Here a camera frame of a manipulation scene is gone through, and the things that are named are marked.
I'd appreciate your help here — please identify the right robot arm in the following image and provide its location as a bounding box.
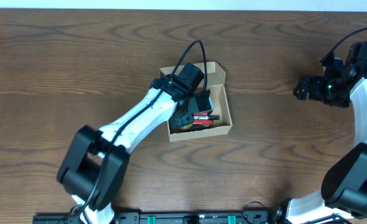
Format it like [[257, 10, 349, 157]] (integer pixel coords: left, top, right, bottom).
[[273, 42, 367, 223]]

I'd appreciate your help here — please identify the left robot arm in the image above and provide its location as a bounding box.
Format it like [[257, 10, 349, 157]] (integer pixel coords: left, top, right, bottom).
[[57, 63, 213, 223]]

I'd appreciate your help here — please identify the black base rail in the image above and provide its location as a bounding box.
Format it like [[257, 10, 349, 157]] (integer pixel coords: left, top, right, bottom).
[[32, 208, 288, 224]]

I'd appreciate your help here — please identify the yellow clear tape roll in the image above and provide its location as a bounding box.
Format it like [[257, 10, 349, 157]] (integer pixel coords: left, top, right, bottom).
[[179, 124, 193, 130]]

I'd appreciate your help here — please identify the red black stapler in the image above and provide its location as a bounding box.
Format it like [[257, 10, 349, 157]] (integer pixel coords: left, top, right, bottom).
[[190, 113, 213, 130]]

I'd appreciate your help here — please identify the black white marker pen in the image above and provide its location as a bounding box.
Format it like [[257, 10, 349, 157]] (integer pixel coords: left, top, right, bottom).
[[193, 115, 220, 121]]

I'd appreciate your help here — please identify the brown cardboard box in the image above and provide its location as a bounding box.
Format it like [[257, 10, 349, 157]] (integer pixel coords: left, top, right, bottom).
[[167, 62, 232, 142]]

